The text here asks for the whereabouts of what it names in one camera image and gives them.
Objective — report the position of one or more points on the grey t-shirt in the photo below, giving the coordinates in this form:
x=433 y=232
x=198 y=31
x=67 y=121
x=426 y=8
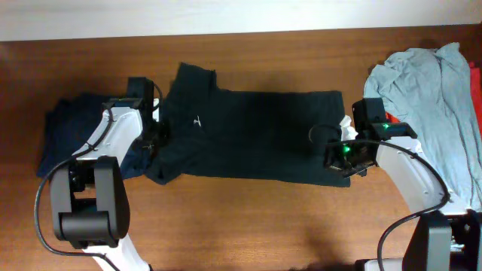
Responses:
x=458 y=164

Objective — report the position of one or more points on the red garment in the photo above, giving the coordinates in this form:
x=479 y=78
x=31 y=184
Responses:
x=476 y=90

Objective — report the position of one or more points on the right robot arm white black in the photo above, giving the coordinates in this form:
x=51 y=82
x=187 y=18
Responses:
x=448 y=232

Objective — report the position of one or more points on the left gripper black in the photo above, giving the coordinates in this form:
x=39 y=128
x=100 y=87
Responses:
x=164 y=133

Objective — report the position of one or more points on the black t-shirt with white logo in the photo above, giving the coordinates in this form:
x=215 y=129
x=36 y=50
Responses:
x=215 y=132

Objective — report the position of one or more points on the folded navy blue garment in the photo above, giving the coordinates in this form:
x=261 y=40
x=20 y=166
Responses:
x=95 y=126

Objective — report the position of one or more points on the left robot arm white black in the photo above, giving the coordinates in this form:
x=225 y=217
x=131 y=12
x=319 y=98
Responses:
x=88 y=199

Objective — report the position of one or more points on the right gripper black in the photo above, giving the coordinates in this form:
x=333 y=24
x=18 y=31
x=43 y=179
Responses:
x=332 y=160

